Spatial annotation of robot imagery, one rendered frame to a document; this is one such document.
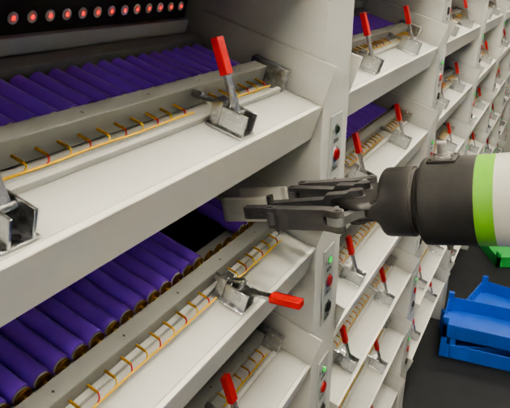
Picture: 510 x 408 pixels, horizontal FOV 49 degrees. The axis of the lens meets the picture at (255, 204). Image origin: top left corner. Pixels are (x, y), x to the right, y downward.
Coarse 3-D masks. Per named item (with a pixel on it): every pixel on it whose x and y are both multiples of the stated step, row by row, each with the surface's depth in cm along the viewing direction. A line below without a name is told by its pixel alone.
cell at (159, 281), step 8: (120, 256) 60; (128, 256) 60; (120, 264) 59; (128, 264) 59; (136, 264) 59; (136, 272) 59; (144, 272) 59; (152, 272) 59; (144, 280) 58; (152, 280) 58; (160, 280) 58; (168, 280) 59; (160, 288) 58
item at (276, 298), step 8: (240, 288) 60; (248, 288) 60; (256, 296) 59; (264, 296) 59; (272, 296) 58; (280, 296) 58; (288, 296) 58; (280, 304) 58; (288, 304) 57; (296, 304) 57
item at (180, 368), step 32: (224, 192) 79; (256, 256) 70; (288, 256) 72; (256, 288) 65; (288, 288) 72; (224, 320) 59; (256, 320) 64; (160, 352) 52; (192, 352) 54; (224, 352) 58; (128, 384) 48; (160, 384) 49; (192, 384) 52
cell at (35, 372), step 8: (0, 336) 47; (0, 344) 46; (8, 344) 46; (0, 352) 45; (8, 352) 45; (16, 352) 46; (24, 352) 46; (0, 360) 45; (8, 360) 45; (16, 360) 45; (24, 360) 45; (32, 360) 45; (8, 368) 45; (16, 368) 45; (24, 368) 45; (32, 368) 45; (40, 368) 45; (24, 376) 45; (32, 376) 44; (40, 376) 45; (32, 384) 44
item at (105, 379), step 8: (264, 240) 72; (240, 264) 67; (232, 272) 65; (216, 280) 63; (208, 288) 61; (200, 296) 60; (184, 312) 57; (176, 320) 56; (160, 328) 54; (168, 328) 55; (152, 336) 53; (160, 336) 54; (144, 344) 52; (152, 344) 53; (136, 352) 51; (112, 368) 49; (120, 368) 49; (104, 376) 48; (96, 384) 47; (104, 384) 47; (88, 392) 46; (80, 400) 45
